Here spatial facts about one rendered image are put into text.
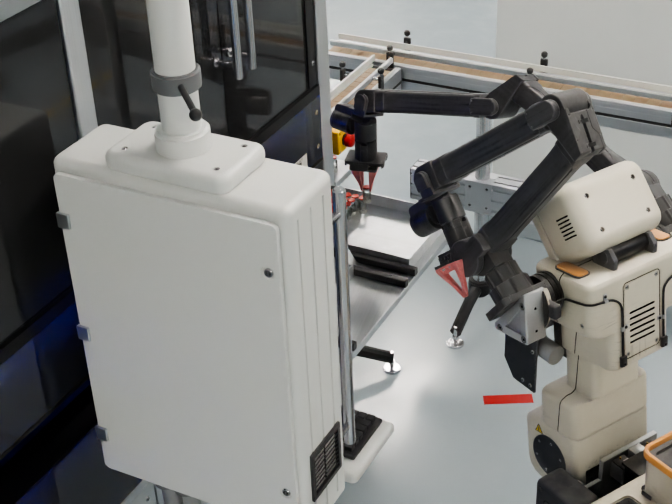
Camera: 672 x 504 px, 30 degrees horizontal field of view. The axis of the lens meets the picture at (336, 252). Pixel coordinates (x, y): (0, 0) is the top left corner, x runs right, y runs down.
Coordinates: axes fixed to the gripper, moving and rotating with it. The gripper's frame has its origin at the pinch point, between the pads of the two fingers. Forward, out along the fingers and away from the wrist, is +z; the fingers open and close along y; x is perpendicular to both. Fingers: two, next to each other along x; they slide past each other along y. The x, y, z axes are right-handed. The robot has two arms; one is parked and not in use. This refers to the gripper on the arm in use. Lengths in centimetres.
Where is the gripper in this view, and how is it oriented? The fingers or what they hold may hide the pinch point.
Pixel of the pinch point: (366, 187)
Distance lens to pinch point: 327.4
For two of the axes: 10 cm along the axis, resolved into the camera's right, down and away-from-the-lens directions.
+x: -2.2, 5.3, -8.2
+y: -9.7, -1.0, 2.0
